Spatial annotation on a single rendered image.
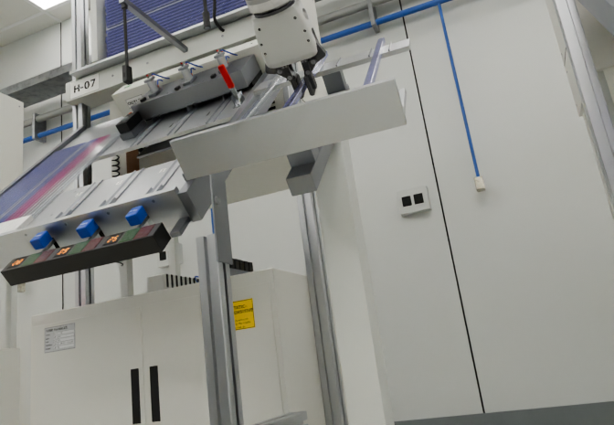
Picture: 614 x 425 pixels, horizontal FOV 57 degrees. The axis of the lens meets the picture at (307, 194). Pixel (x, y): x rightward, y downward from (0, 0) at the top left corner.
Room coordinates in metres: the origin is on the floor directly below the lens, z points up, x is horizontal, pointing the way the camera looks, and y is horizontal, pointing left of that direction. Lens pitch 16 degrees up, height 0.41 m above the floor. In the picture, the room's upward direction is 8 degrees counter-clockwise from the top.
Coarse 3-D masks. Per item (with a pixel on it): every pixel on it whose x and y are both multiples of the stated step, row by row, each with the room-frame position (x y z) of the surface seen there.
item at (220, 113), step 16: (176, 112) 1.41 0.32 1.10; (192, 112) 1.34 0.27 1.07; (208, 112) 1.30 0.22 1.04; (224, 112) 1.25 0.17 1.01; (96, 128) 1.60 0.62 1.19; (112, 128) 1.53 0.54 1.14; (144, 128) 1.40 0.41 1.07; (160, 128) 1.34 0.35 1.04; (176, 128) 1.29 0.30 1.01; (192, 128) 1.25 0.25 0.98; (208, 128) 1.34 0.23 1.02; (112, 144) 1.38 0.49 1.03; (128, 144) 1.33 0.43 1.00; (144, 144) 1.30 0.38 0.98; (160, 144) 1.38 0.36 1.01; (96, 160) 1.35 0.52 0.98
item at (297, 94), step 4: (320, 60) 1.07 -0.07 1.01; (316, 64) 1.05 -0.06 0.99; (320, 64) 1.07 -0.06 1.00; (316, 68) 1.03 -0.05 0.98; (312, 72) 1.00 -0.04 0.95; (316, 72) 1.03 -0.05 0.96; (300, 84) 0.95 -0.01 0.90; (304, 84) 0.94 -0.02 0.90; (296, 88) 0.93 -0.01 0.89; (300, 88) 0.92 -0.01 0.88; (304, 88) 0.94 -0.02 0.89; (296, 92) 0.90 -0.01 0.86; (300, 92) 0.91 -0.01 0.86; (292, 96) 0.89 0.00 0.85; (296, 96) 0.88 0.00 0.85; (300, 96) 0.90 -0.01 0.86; (288, 100) 0.88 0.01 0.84; (292, 100) 0.87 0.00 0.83; (296, 100) 0.88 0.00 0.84; (284, 104) 0.86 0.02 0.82; (288, 104) 0.85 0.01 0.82; (292, 104) 0.86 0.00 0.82
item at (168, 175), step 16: (176, 160) 1.10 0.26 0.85; (128, 176) 1.14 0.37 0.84; (144, 176) 1.10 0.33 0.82; (160, 176) 1.07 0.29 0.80; (176, 176) 1.04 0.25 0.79; (64, 192) 1.22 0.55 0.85; (80, 192) 1.17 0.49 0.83; (96, 192) 1.14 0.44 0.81; (112, 192) 1.10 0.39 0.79; (128, 192) 1.07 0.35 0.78; (144, 192) 1.03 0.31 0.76; (48, 208) 1.17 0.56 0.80; (64, 208) 1.13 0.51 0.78; (80, 208) 1.09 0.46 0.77; (32, 224) 1.13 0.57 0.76
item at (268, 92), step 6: (276, 78) 1.08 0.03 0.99; (282, 78) 1.09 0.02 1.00; (270, 84) 1.05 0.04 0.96; (276, 84) 1.05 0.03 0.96; (264, 90) 1.02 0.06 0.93; (270, 90) 1.01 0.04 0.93; (264, 96) 0.98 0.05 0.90; (258, 102) 0.95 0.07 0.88; (264, 102) 0.97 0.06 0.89; (252, 108) 0.93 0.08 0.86; (258, 108) 0.94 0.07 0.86; (246, 114) 0.90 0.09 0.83; (252, 114) 0.91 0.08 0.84
